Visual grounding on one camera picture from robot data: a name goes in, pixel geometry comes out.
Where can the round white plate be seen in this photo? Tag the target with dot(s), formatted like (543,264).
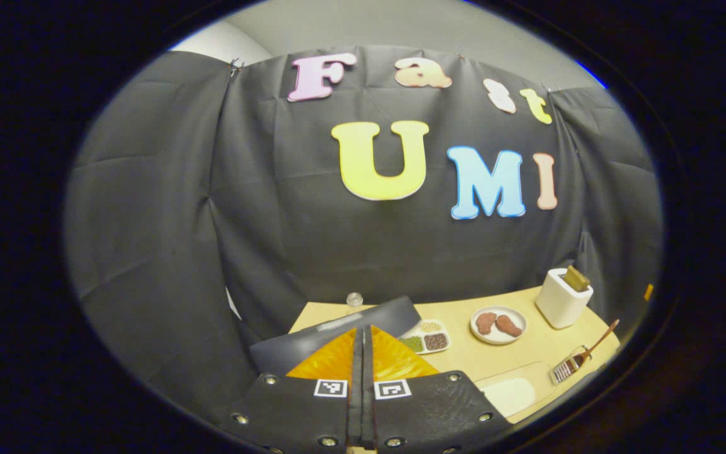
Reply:
(498,339)

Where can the white divided bean dish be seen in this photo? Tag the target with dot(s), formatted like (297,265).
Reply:
(429,337)

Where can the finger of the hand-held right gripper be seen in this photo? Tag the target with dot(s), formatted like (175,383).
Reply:
(648,292)

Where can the brown wooden spoon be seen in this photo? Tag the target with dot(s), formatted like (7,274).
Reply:
(599,340)

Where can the brown fried chicken piece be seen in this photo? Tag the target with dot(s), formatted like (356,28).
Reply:
(508,326)
(486,323)

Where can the brown toast slice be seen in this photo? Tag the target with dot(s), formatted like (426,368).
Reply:
(576,279)

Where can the small clear glass bottle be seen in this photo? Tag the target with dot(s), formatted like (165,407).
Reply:
(354,299)

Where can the dark grey rice cooker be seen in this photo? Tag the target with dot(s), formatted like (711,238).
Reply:
(312,343)

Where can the white toaster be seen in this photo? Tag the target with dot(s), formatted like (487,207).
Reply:
(558,306)

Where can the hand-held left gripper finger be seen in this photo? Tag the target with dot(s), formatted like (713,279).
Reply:
(357,378)
(368,378)

